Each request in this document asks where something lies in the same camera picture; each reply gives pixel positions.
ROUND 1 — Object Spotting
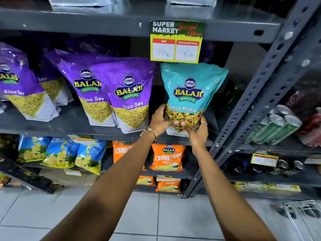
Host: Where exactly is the person's left hand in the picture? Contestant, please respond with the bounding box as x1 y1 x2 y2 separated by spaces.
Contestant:
149 104 179 136

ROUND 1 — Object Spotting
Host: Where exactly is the person's right hand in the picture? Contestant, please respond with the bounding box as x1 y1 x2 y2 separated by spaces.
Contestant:
181 116 209 148

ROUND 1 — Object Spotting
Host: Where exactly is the teal snack mix bag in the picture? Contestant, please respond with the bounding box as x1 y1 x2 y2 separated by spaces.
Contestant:
160 62 229 137

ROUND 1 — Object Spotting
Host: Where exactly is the person's left forearm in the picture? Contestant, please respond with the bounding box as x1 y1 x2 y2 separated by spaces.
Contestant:
40 134 156 241

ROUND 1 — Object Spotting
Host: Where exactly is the person's right forearm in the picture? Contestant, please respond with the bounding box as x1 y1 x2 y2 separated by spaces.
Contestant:
192 145 278 241

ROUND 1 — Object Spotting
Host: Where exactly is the gold wristwatch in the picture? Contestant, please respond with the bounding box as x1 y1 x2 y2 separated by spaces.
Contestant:
140 127 160 142

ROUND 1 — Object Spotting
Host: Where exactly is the orange chips bag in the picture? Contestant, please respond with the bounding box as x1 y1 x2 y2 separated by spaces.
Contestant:
150 143 186 172
113 141 147 171
136 175 156 186
155 178 182 193

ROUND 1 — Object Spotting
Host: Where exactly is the purple snack bag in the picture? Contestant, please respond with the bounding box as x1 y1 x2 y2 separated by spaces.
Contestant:
91 58 157 134
0 43 61 122
34 58 75 106
45 49 117 127

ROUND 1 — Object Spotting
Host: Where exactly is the dark green bottle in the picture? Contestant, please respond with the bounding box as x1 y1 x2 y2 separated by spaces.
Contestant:
224 79 247 110

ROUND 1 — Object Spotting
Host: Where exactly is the dark drink bottle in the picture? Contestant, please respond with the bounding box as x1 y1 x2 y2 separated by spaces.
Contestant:
244 160 267 176
226 157 248 175

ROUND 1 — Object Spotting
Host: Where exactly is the green drink can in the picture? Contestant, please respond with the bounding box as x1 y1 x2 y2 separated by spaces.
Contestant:
252 114 285 145
244 116 270 144
265 114 303 146
275 104 294 116

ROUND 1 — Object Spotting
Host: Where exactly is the yellow green price sign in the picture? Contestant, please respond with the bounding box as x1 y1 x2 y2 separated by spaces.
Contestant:
150 20 207 64

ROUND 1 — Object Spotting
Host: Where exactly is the blue chips bag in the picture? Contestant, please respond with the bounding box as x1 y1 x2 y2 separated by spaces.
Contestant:
74 139 107 176
16 136 52 164
40 137 81 169

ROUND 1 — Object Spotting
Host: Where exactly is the row of yellow green packets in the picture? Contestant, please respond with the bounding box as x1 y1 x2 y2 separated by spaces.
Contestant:
234 181 301 193

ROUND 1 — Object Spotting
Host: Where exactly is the dark drink can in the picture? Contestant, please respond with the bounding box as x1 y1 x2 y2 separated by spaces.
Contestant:
266 159 289 176
286 160 304 177

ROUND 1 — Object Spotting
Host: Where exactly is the grey metal shelf rack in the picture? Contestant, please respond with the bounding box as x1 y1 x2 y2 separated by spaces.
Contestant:
0 0 321 199
218 73 321 198

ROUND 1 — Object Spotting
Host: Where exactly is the brown cardboard box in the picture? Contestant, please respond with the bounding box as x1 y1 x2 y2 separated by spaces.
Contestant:
40 168 99 186

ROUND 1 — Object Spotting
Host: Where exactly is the white bag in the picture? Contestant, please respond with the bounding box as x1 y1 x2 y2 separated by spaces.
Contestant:
167 0 218 7
47 0 114 7

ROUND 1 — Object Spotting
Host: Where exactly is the red snack packet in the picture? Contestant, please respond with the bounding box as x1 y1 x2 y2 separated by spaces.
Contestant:
295 107 321 148

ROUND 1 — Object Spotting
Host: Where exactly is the black display tray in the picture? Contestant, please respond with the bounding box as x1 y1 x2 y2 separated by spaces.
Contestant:
0 157 59 194

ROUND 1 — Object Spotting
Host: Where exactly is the wire shopping basket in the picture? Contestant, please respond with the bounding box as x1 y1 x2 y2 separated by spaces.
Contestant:
279 200 321 241

